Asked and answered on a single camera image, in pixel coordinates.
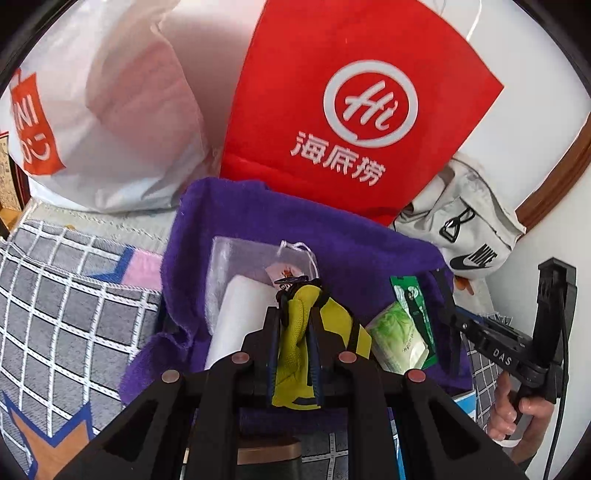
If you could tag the yellow glove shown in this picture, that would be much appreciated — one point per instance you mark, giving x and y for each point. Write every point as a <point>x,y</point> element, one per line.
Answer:
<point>293,360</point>

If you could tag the white tissue pack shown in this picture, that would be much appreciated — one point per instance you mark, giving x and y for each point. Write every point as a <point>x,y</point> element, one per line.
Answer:
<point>235,314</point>

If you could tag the brown patterned box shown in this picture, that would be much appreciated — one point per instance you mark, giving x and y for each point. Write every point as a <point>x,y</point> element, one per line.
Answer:
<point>7,184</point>

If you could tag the wooden headboard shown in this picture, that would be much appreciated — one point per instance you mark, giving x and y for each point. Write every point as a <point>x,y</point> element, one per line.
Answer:
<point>554,198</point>

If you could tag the clear plastic bag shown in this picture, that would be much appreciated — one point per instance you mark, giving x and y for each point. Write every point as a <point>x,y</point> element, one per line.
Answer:
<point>244,258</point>

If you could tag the wooden furniture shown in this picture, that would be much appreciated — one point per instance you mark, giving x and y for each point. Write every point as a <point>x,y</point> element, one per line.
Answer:
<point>9,221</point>

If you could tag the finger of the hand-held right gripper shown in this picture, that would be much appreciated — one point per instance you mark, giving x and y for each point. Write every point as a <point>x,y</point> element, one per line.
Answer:
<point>445,295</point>

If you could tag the person's right hand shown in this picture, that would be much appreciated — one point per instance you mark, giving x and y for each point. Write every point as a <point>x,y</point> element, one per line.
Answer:
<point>503,415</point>

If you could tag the grey fabric bag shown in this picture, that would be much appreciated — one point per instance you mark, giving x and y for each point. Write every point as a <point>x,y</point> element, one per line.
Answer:
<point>480,217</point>

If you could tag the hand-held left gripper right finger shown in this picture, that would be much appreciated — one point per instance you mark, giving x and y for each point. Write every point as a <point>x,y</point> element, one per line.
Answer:
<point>316,364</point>

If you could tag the green snack packet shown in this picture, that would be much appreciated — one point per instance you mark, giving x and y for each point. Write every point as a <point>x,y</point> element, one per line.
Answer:
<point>397,332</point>

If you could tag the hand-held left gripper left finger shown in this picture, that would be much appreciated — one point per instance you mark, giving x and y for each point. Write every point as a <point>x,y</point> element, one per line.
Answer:
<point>272,355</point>

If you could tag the red shopping bag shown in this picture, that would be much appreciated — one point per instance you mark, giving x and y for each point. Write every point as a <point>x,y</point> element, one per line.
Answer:
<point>277,92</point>

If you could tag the purple towel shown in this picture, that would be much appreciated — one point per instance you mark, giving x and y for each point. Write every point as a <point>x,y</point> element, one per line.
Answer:
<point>323,230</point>

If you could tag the white plastic bag orange label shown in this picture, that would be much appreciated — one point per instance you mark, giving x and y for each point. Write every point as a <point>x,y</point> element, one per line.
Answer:
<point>129,115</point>

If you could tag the black brown-edged case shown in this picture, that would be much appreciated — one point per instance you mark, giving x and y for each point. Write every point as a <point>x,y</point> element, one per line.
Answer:
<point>268,466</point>

